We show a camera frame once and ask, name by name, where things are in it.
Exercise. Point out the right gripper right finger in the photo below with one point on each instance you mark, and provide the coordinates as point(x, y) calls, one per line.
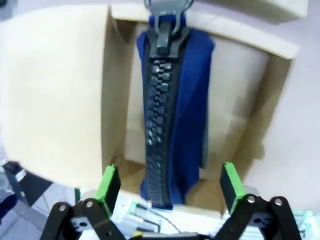
point(250, 215)

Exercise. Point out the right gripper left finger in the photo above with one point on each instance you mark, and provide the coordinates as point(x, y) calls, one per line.
point(100, 210)

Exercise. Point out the blue Campus pencil case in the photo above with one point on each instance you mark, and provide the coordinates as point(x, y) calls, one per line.
point(192, 112)

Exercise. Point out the large open cardboard box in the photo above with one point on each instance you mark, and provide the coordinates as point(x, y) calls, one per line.
point(55, 95)

